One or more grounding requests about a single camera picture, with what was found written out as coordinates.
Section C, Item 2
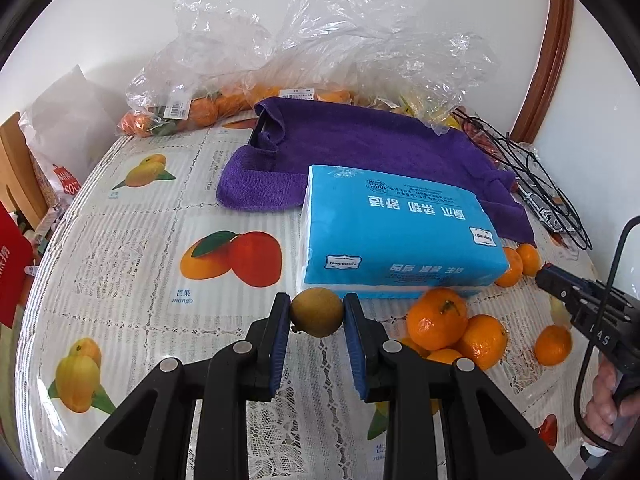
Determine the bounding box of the large orange mandarin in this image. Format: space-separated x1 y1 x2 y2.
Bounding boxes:
407 287 469 352

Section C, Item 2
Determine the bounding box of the small green-brown round fruit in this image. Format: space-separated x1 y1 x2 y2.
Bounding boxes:
290 287 344 338

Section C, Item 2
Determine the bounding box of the right hand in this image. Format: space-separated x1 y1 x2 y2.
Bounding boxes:
584 356 639 441

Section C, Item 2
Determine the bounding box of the blue tissue pack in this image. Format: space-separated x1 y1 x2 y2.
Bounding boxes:
297 165 508 298

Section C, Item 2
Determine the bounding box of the purple towel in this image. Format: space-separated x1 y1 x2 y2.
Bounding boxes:
216 98 535 244

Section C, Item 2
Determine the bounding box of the red paper bag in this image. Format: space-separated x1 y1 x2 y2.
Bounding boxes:
0 206 32 328

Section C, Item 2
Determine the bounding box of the white plastic bag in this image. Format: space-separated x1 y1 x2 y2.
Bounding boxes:
18 66 116 202

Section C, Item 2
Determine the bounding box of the clear plastic bag of oranges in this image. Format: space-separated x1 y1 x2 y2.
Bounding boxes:
118 0 272 138

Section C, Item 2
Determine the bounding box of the large clear plastic bag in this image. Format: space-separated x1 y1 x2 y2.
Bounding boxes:
244 0 499 132

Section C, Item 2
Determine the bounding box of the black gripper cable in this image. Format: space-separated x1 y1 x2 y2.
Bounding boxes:
572 214 640 453

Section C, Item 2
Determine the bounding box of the black cable bundle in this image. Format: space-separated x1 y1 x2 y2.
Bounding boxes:
451 106 595 252

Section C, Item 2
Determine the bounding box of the brown wooden door frame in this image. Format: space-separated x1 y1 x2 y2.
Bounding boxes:
511 0 575 143

